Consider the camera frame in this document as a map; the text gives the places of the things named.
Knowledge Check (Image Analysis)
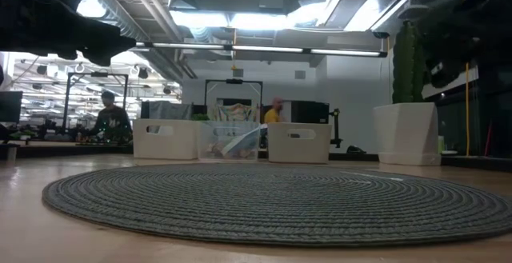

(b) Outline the green cactus plant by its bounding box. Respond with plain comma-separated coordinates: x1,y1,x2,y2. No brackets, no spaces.
392,20,427,105

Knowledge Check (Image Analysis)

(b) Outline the person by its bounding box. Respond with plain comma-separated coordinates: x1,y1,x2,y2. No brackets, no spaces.
90,90,134,145
263,96,286,126

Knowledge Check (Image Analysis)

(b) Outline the white planter pot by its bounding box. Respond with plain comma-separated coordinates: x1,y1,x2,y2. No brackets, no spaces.
372,102,442,166

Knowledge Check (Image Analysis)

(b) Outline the long ceiling light bar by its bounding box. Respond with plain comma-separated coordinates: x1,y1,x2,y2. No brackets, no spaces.
134,41,389,58

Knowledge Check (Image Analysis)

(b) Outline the black computer monitor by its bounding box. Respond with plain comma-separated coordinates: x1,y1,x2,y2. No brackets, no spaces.
290,100,330,125
0,90,23,124

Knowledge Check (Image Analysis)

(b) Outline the light patterned cloth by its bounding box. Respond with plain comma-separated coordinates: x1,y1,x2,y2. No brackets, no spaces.
210,102,259,122

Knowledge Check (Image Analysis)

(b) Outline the white plastic bin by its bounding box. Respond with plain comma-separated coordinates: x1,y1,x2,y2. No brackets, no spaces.
266,122,333,165
132,118,200,161

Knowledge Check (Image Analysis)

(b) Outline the clear plastic bin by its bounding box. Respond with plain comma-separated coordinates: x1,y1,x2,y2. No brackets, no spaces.
197,120,262,162

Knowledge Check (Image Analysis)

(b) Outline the silver ceiling duct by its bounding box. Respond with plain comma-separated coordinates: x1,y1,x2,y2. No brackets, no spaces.
66,0,194,81

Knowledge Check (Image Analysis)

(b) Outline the black gantry frame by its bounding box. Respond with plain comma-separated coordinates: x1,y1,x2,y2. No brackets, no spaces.
62,71,130,133
204,78,264,122

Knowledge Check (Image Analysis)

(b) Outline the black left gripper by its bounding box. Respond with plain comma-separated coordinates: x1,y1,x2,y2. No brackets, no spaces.
0,0,138,67

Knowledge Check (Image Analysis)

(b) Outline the round grey woven placemat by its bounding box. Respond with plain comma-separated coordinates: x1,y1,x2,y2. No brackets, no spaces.
41,162,512,249

